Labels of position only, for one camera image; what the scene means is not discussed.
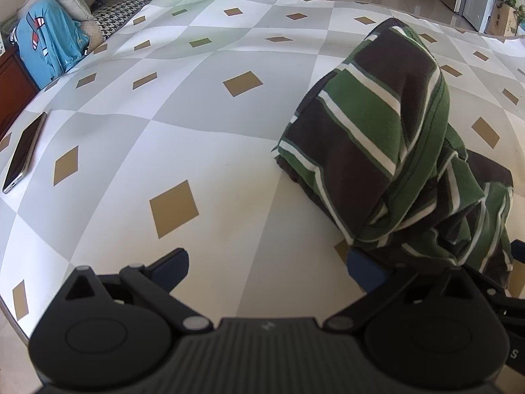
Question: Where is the wooden side cabinet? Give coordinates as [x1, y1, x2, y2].
[0, 45, 39, 136]

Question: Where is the diamond patterned table cover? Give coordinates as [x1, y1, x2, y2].
[0, 0, 525, 337]

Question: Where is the houndstooth covered sofa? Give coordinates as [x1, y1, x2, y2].
[88, 0, 271, 42]

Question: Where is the cardboard box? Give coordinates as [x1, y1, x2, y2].
[484, 2, 519, 37]

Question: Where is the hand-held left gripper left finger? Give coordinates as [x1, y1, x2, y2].
[65, 248, 213, 334]

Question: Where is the green brown striped t-shirt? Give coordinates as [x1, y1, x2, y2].
[272, 17, 515, 296]

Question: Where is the light blue printed garment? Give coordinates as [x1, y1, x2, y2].
[10, 0, 90, 90]

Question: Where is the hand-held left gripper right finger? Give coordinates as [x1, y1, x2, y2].
[346, 248, 489, 333]

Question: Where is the dotted white cushion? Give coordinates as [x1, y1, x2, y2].
[80, 20, 109, 52]

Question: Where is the smartphone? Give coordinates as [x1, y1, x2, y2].
[2, 112, 48, 194]

